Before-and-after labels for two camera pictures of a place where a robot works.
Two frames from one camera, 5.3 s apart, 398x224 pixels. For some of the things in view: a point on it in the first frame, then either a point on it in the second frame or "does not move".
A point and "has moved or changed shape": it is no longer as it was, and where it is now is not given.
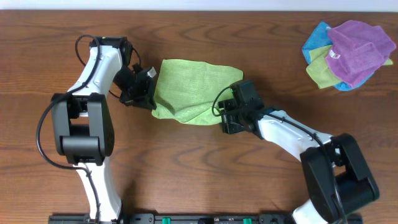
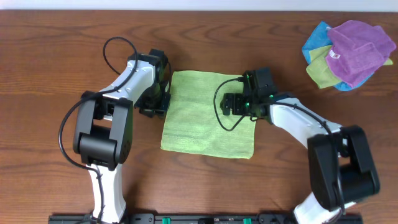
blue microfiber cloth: x=321 y=38 does not move
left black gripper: x=144 y=101 -> x=158 y=106
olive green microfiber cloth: x=318 y=70 does not move
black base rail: x=203 y=218 does not move
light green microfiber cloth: x=185 y=89 has moved or changed shape
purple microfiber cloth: x=357 y=51 does not move
